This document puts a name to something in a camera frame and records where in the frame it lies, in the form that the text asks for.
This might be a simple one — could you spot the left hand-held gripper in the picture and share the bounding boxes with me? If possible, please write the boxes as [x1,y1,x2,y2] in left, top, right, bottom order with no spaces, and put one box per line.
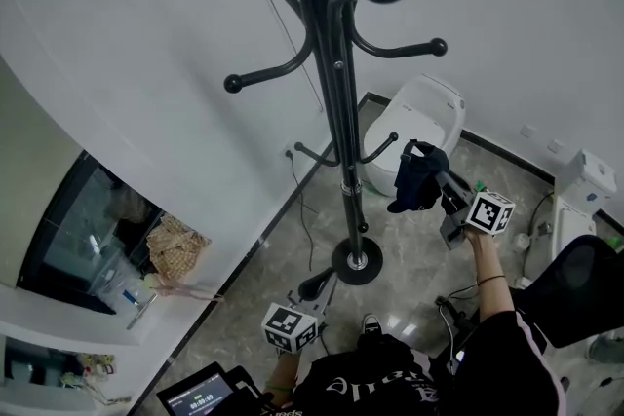
[262,270,339,354]

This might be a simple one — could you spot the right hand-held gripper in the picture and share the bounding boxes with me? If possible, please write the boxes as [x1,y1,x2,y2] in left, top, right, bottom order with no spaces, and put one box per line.
[435,169,517,251]

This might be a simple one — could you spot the black cap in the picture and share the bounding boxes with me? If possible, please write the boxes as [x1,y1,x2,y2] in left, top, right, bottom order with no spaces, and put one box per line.
[387,139,451,214]

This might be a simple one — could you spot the black metal coat rack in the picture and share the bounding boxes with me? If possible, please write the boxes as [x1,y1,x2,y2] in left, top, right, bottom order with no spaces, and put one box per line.
[188,0,449,286]

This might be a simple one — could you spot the person's right forearm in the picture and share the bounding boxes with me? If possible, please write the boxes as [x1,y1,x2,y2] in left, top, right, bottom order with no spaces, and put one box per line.
[462,228,517,322]

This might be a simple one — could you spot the person's left forearm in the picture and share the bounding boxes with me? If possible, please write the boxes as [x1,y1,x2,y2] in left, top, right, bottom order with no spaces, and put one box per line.
[265,348,302,400]

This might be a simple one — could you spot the person's black white shoe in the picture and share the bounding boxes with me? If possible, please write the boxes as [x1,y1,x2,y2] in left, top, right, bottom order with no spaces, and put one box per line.
[361,313,383,337]

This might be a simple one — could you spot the white round trash bin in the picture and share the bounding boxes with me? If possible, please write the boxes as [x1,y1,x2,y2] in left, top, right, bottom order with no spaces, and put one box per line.
[360,73,467,198]

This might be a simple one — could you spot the person's black printed clothing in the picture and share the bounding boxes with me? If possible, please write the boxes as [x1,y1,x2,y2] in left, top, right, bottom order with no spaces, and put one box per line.
[260,309,569,416]

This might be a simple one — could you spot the white floor-standing toilet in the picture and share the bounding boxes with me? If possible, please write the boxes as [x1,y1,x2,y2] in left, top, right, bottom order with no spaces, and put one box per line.
[550,149,619,259]

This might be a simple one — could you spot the beige checked cloth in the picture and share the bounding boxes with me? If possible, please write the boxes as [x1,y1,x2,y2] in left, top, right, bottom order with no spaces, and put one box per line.
[144,212,213,282]

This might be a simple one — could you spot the pale pink doll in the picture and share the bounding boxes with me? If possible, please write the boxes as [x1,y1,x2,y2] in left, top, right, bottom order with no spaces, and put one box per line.
[140,275,225,303]

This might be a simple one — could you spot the black mesh office chair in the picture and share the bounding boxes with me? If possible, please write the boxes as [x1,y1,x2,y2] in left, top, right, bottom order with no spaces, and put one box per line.
[509,233,624,350]

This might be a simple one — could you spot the black tablet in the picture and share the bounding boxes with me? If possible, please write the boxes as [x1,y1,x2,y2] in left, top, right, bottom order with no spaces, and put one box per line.
[155,360,236,416]

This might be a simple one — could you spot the silver metal bar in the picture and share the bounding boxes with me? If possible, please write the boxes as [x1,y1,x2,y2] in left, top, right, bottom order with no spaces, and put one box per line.
[126,295,158,331]

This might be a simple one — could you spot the clear plastic bag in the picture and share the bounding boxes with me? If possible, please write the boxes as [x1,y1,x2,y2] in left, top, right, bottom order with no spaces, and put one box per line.
[87,257,147,313]

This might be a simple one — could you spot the yellow smiley plush toy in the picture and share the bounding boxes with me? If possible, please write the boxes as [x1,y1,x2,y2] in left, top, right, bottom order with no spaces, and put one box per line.
[77,353,116,376]

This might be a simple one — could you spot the black framed glass cabinet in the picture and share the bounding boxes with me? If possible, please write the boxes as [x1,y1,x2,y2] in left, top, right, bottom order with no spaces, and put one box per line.
[17,150,167,316]

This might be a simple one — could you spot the black toilet hose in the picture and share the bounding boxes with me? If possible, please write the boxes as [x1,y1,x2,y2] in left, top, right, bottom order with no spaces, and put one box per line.
[529,191,557,230]

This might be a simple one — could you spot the thin black power cable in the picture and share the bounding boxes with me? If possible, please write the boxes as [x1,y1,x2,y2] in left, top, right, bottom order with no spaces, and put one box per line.
[289,155,321,272]

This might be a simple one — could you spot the black tablet mount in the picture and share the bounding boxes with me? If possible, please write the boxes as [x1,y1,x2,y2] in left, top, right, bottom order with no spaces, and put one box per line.
[224,364,267,403]

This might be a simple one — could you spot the black cable with plug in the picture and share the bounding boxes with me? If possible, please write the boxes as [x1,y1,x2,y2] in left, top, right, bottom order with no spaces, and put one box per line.
[563,373,624,416]

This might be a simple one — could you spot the pale braided cord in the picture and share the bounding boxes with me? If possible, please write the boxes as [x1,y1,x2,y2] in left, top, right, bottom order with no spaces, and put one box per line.
[60,372,133,405]

